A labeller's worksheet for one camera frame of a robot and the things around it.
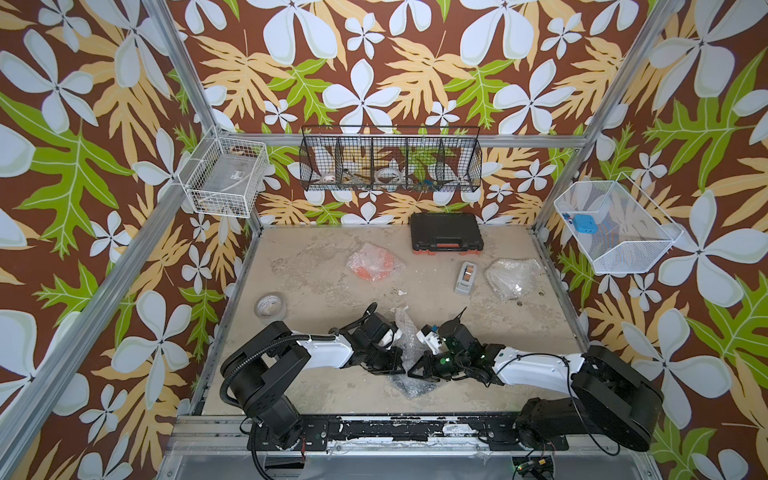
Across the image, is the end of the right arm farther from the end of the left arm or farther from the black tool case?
the black tool case

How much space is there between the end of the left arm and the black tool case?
1.32 feet

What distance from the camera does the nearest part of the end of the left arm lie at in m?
0.72

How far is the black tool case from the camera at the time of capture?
1.10m
